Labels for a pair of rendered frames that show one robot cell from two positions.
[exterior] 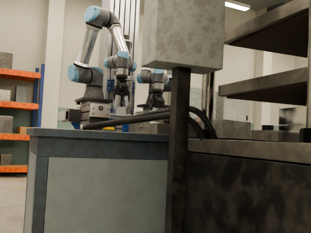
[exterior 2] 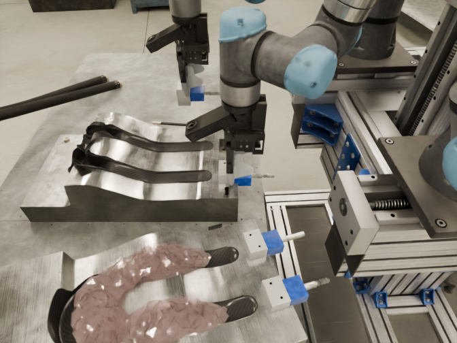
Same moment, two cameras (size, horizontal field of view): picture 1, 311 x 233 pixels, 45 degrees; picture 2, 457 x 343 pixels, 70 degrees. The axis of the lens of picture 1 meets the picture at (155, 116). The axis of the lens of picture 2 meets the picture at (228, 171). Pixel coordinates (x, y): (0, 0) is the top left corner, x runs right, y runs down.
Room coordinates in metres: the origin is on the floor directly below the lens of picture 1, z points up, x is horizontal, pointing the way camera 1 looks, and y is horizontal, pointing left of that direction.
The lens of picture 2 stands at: (2.69, -0.51, 1.44)
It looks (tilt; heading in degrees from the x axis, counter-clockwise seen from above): 46 degrees down; 111
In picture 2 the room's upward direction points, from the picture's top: straight up
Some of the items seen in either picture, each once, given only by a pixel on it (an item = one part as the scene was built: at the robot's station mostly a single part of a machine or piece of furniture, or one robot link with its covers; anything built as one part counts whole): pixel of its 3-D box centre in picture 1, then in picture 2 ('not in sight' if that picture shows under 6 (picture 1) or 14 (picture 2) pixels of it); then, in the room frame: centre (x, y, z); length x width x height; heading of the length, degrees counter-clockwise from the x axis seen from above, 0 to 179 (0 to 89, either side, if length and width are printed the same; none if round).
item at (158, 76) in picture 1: (158, 75); (243, 47); (2.52, -0.01, 1.20); 0.09 x 0.08 x 0.11; 163
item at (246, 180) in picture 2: not in sight; (246, 175); (2.54, 0.00, 0.89); 0.13 x 0.05 x 0.05; 21
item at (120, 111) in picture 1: (118, 112); (200, 93); (2.32, 0.23, 0.93); 0.13 x 0.05 x 0.05; 21
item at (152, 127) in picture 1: (161, 123); (139, 164); (2.26, -0.04, 0.87); 0.50 x 0.26 x 0.14; 21
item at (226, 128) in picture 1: (207, 129); (149, 308); (2.48, -0.34, 0.85); 0.50 x 0.26 x 0.11; 39
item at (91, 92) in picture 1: (94, 92); (370, 29); (2.72, 0.45, 1.09); 0.15 x 0.15 x 0.10
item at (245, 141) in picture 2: (157, 99); (242, 123); (2.53, 0.00, 1.04); 0.09 x 0.08 x 0.12; 22
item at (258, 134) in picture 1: (269, 135); not in sight; (2.58, -0.78, 0.83); 0.20 x 0.15 x 0.07; 21
